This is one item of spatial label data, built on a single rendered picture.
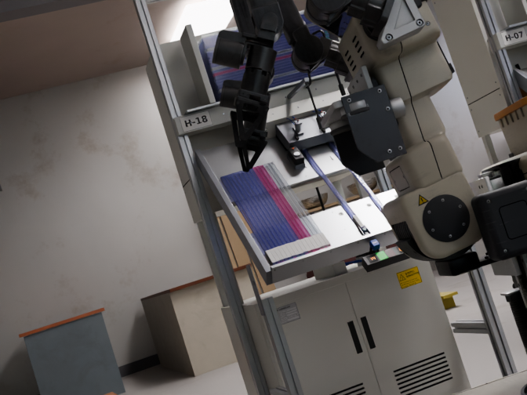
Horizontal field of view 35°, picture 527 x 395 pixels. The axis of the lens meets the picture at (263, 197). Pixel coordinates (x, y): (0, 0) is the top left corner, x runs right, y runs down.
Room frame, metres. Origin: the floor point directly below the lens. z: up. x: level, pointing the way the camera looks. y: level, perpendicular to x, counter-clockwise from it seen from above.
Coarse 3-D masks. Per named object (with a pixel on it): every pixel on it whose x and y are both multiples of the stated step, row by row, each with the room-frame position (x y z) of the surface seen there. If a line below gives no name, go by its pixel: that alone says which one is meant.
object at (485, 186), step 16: (496, 176) 1.87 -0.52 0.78; (480, 192) 1.90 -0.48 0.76; (496, 192) 1.72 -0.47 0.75; (512, 192) 1.72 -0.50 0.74; (480, 208) 1.73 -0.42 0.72; (496, 208) 1.72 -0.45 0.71; (512, 208) 1.72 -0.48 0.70; (400, 224) 1.92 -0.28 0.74; (480, 224) 1.76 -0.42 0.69; (496, 224) 1.72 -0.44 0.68; (512, 224) 1.72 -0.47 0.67; (400, 240) 1.96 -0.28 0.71; (496, 240) 1.72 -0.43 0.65; (512, 240) 1.72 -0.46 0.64; (416, 256) 1.91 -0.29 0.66; (448, 256) 1.85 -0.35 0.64; (464, 256) 1.85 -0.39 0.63; (496, 256) 1.73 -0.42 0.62; (512, 256) 1.73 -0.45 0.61; (448, 272) 1.88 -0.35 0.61; (464, 272) 1.85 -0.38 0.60; (496, 272) 1.98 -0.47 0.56; (512, 272) 1.87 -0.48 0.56
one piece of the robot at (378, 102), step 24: (360, 72) 1.82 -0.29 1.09; (360, 96) 1.78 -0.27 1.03; (384, 96) 1.78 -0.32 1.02; (336, 120) 1.97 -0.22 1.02; (360, 120) 1.78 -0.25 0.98; (384, 120) 1.78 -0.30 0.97; (336, 144) 2.03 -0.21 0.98; (360, 144) 1.78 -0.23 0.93; (384, 144) 1.78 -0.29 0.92; (360, 168) 2.03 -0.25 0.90
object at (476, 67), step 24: (432, 0) 3.96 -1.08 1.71; (456, 0) 3.76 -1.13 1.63; (456, 24) 3.83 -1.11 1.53; (480, 24) 3.66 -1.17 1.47; (504, 24) 3.70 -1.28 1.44; (456, 48) 3.89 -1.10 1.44; (480, 48) 3.71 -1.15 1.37; (456, 72) 3.96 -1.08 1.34; (480, 72) 3.78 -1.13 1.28; (480, 96) 3.84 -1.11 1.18; (504, 96) 3.66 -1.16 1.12; (480, 120) 3.90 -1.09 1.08
